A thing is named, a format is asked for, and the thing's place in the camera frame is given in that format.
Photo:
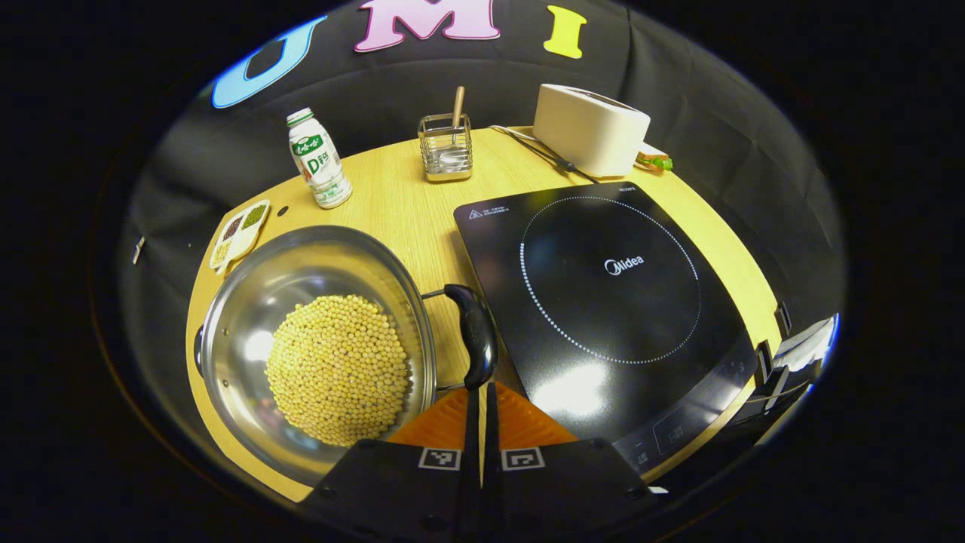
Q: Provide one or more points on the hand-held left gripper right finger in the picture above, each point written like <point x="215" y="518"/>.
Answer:
<point x="491" y="452"/>

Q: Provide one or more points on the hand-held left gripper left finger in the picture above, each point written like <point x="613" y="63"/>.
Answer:
<point x="471" y="452"/>

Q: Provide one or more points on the pile of yellow soybeans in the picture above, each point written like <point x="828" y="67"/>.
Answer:
<point x="335" y="369"/>

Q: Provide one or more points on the black induction cooktop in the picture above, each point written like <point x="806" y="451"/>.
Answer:
<point x="603" y="317"/>

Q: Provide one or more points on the sandwich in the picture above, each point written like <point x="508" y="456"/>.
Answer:
<point x="656" y="161"/>

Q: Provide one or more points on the white toaster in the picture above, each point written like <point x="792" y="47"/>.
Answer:
<point x="592" y="128"/>

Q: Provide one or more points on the white divided dish of grains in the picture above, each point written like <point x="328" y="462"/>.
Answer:
<point x="240" y="235"/>

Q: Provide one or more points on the white bottle with green label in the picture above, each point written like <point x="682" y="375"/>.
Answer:
<point x="320" y="162"/>

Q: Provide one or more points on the small metal clip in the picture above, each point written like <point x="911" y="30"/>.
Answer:
<point x="139" y="249"/>

